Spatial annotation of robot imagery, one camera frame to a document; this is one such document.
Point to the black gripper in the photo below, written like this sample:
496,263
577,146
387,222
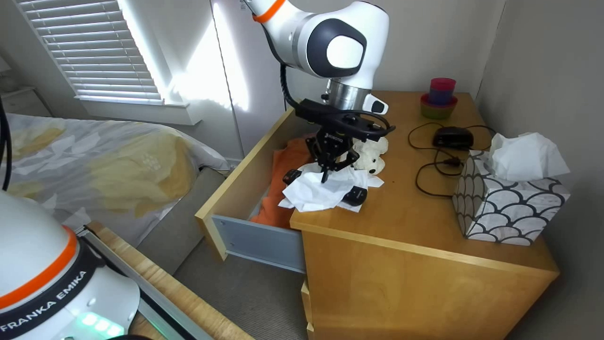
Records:
336,137

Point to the white pulled tissue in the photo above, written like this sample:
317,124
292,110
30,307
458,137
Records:
313,192

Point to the black TV remote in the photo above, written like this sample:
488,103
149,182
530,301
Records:
354,195

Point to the scale patterned tissue box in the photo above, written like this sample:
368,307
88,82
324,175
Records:
502,210

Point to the white tissue in box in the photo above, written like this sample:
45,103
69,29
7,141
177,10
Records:
524,158

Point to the white plush toy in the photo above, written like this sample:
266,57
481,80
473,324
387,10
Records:
373,154

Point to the orange cloth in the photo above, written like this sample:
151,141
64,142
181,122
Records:
273,201

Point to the open wooden drawer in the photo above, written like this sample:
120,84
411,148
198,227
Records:
256,243

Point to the green plastic cup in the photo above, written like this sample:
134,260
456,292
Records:
436,112

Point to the purple plastic cup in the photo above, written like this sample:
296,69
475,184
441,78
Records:
441,99

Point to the pink plastic cup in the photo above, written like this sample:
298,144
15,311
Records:
443,86

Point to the wooden nightstand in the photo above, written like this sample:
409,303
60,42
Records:
402,284

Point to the white window sill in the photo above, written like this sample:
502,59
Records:
137,112

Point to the white window blind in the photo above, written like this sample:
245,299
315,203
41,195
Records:
94,50

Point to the bed with white cover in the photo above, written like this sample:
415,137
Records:
56,163

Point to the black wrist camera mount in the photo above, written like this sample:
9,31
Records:
339,116

